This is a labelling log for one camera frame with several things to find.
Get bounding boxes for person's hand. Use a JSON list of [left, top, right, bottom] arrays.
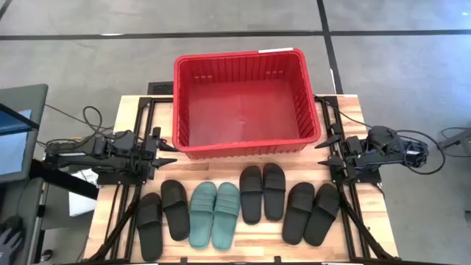
[[0, 227, 25, 263]]

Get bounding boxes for black rubber slide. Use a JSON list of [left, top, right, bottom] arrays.
[[282, 182, 316, 246], [303, 183, 341, 247], [136, 192, 164, 262], [160, 179, 191, 242], [262, 163, 287, 222], [239, 165, 264, 225]]

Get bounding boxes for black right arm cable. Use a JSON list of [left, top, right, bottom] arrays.
[[395, 129, 446, 176]]

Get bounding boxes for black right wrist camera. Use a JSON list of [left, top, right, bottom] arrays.
[[367, 125, 397, 148]]

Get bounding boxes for black desk beam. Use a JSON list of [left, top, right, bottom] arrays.
[[29, 158, 100, 200]]

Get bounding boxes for dark grey desk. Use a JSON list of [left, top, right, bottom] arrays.
[[0, 176, 47, 265]]

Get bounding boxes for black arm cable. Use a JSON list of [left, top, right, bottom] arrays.
[[82, 105, 116, 140], [395, 129, 446, 176]]

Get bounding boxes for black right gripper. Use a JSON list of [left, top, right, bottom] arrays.
[[315, 123, 364, 183]]

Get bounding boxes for long black floor cable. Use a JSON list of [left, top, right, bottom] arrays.
[[44, 103, 114, 130]]

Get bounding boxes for grey stand foot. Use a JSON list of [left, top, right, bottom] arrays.
[[436, 127, 471, 159]]

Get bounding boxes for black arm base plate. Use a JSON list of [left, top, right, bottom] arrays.
[[96, 169, 148, 186], [329, 154, 383, 186]]

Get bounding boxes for black aluminium frame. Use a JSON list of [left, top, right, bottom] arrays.
[[85, 96, 174, 263], [314, 95, 397, 261]]

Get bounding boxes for black floor vent grille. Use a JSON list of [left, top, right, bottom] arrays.
[[147, 81, 174, 96]]

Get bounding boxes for white paper box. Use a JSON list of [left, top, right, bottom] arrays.
[[68, 167, 99, 217]]

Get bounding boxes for grey computer monitor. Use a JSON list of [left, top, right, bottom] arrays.
[[0, 83, 49, 184]]

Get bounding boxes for green rubber slide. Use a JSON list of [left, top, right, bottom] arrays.
[[211, 183, 241, 252], [188, 181, 218, 250]]

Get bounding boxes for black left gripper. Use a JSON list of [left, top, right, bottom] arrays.
[[145, 127, 180, 180]]

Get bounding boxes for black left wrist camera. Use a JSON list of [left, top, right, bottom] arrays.
[[110, 129, 139, 148]]

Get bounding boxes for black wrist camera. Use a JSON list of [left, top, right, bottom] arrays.
[[367, 125, 397, 148], [110, 129, 139, 148]]

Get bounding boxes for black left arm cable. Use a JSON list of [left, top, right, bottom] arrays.
[[82, 105, 116, 140]]

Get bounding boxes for red plastic bin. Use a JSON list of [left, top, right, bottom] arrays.
[[172, 47, 322, 160]]

